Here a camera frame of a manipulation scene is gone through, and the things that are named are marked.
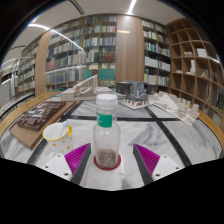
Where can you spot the light blue spoon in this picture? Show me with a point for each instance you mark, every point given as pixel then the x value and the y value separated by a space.
pixel 64 128

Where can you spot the white cup with yellow rim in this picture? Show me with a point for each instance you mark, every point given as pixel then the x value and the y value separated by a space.
pixel 58 143

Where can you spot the dark grey architectural model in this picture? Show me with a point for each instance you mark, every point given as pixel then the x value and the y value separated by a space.
pixel 136 87

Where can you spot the curved bookshelf behind glass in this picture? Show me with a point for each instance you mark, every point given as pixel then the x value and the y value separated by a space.
pixel 26 73

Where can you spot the clear bottle with green label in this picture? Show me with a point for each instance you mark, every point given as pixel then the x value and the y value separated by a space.
pixel 106 140

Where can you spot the narrow wall bookshelf with books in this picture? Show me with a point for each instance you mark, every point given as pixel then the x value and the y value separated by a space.
pixel 155 56

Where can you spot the wide wall bookshelf with books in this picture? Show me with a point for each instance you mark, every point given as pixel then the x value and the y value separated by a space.
pixel 90 53

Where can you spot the white model with red base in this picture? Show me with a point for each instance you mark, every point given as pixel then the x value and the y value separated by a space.
pixel 133 104

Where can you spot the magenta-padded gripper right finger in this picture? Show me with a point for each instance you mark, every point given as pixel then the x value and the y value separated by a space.
pixel 148 158

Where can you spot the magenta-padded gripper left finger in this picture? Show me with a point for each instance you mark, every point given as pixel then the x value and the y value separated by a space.
pixel 77 158

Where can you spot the straight ceiling light strip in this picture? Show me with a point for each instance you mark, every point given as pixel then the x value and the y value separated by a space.
pixel 131 6

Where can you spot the beige architectural building model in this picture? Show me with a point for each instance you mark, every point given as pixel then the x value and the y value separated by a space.
pixel 83 90

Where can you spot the brown model on wooden board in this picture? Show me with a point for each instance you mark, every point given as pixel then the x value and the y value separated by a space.
pixel 40 116

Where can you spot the white stepped architectural model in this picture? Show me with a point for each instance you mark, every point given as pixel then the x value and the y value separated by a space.
pixel 175 106

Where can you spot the wooden cubby shelf unit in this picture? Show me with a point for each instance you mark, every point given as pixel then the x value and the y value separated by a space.
pixel 195 66

